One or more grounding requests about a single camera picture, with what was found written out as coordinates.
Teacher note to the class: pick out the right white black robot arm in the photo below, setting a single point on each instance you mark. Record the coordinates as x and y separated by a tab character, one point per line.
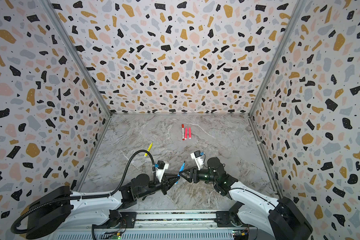
278	217

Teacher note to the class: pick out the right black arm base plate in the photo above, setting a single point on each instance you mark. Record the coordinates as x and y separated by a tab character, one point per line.
230	218

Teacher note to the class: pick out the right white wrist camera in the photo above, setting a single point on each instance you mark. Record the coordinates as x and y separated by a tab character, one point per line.
199	158

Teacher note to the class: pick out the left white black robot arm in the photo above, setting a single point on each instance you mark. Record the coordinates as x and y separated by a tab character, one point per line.
63	208

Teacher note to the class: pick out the blue green pen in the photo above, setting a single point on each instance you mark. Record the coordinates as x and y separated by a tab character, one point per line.
181	169

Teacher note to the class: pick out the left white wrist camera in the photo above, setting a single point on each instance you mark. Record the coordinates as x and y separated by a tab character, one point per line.
160	168

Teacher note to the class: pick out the yellow highlighter pen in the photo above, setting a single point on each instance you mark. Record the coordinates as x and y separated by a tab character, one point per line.
149	148

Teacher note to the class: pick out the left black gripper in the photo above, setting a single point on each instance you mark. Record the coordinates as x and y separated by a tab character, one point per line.
163	185

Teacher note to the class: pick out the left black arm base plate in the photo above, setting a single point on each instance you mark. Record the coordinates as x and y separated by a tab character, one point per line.
120	220

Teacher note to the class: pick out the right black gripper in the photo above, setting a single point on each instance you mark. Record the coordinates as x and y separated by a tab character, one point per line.
193	174

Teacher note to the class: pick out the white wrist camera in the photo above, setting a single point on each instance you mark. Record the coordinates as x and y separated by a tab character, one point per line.
160	168
199	158

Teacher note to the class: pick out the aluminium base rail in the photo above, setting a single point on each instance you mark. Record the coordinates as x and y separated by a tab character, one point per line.
166	225

